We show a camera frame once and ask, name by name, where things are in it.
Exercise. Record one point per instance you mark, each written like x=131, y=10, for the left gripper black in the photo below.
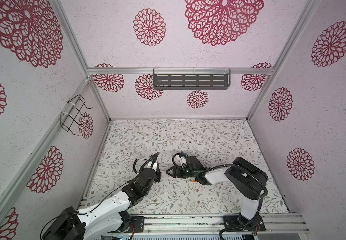
x=158, y=176

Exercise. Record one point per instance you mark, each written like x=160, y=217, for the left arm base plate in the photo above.
x=136, y=225

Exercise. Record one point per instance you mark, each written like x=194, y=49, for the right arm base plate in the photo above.
x=238, y=223

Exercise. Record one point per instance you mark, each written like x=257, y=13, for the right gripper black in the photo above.
x=174, y=172

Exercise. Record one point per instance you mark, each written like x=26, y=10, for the black wire wall rack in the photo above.
x=70, y=117

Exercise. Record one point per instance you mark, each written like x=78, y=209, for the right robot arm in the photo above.
x=247, y=178

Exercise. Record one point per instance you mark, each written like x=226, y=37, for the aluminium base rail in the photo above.
x=213, y=224

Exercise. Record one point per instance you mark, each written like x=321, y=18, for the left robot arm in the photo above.
x=109, y=215

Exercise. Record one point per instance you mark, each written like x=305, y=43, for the grey wall shelf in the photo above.
x=194, y=81

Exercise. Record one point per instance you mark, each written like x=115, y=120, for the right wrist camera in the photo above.
x=182, y=158

